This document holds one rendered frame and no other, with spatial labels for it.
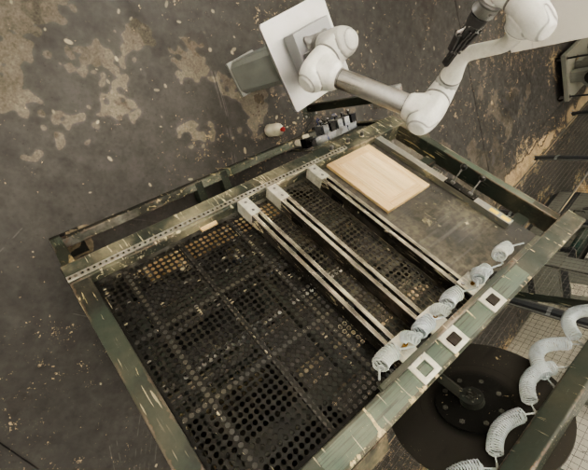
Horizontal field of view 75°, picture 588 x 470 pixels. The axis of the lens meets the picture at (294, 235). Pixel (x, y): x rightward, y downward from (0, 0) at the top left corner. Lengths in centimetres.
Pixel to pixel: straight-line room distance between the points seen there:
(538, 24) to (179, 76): 208
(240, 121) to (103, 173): 104
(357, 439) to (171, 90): 232
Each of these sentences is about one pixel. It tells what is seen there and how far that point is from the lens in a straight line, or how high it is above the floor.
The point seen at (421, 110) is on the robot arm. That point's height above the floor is 152.
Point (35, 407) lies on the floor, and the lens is 308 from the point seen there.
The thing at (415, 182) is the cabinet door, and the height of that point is 125.
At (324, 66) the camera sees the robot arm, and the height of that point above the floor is 109.
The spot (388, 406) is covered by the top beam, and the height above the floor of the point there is 192.
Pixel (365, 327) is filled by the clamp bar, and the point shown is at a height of 168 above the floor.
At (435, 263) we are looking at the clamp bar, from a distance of 191.
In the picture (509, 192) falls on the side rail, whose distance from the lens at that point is 254.
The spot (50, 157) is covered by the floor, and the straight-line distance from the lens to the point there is 266.
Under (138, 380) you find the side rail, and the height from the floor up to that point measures 136.
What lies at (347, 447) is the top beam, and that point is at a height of 192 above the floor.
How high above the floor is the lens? 266
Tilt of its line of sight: 52 degrees down
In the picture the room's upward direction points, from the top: 106 degrees clockwise
